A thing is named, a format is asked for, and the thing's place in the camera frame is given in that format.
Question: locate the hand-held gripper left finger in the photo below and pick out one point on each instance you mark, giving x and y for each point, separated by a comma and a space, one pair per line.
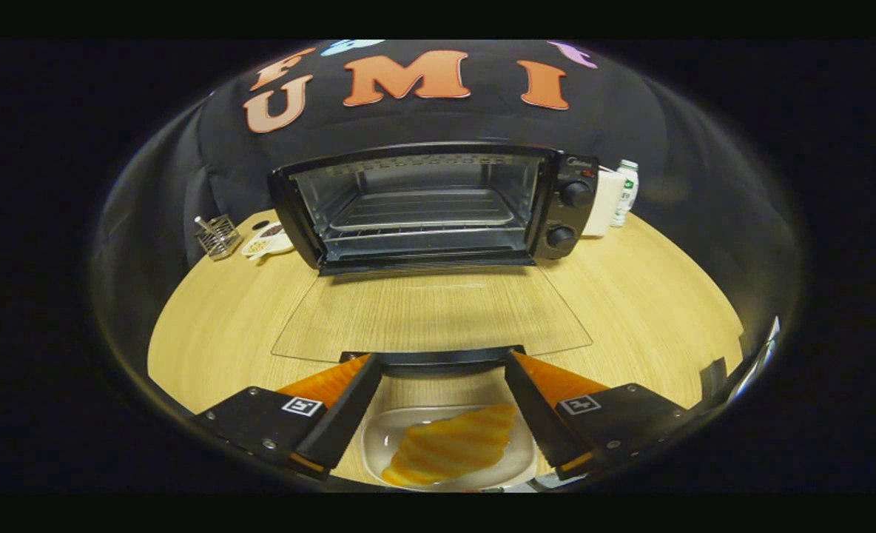
349, 414

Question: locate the yellow striped croissant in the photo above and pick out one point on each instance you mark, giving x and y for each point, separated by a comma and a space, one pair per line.
445, 448

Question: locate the white oval plate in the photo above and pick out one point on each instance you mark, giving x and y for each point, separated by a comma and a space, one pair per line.
377, 446

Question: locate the black backdrop cloth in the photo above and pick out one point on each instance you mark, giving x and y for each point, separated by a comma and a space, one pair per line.
630, 111

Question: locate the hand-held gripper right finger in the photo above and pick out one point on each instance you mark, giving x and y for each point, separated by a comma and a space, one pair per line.
536, 411

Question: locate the small white snack dish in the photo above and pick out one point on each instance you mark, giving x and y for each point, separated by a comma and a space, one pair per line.
268, 243

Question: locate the black toaster oven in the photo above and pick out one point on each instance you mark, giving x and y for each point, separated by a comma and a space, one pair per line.
573, 216

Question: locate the white bottle green label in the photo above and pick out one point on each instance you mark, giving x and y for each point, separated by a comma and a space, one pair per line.
627, 194

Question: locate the white boxy appliance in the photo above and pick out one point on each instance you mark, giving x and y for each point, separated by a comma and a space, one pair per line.
602, 203

